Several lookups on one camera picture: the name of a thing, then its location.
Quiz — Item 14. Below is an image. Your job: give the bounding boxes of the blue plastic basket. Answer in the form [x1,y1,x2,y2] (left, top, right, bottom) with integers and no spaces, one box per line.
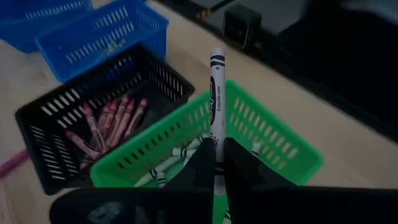
[34,0,170,83]
[0,0,94,54]

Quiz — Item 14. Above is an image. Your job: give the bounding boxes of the pink wrapper crayon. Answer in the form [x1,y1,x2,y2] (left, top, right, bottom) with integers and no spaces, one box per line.
[107,95,130,147]
[64,129,100,159]
[98,101,119,144]
[81,104,103,150]
[113,99,136,147]

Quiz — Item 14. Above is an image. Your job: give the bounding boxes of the black table clamp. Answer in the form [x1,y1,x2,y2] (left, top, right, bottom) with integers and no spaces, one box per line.
[222,4,262,52]

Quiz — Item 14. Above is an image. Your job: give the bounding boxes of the grey wrapper crayon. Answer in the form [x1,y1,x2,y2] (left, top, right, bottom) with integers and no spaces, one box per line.
[101,39,127,58]

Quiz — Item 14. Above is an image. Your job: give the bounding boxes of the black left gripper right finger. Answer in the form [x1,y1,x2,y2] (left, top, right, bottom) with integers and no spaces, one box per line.
[223,137,297,192]

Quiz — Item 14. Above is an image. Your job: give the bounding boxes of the green plastic basket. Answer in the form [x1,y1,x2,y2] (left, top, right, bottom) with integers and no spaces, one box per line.
[89,79,325,224]

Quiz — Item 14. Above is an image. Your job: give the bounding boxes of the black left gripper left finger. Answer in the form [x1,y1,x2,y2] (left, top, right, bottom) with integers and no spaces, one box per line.
[164,138,216,192]

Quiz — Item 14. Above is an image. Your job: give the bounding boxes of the magenta wrapper crayon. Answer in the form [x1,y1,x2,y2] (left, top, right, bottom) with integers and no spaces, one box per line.
[0,149,31,179]
[124,98,149,139]

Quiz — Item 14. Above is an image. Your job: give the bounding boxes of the white wrapper crayon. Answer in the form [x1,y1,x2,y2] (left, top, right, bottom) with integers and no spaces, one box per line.
[155,172,167,189]
[172,136,203,158]
[250,141,262,156]
[133,155,187,187]
[210,47,226,196]

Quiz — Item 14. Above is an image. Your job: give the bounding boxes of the black plastic basket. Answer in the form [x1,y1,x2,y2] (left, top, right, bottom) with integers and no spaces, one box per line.
[14,43,196,196]

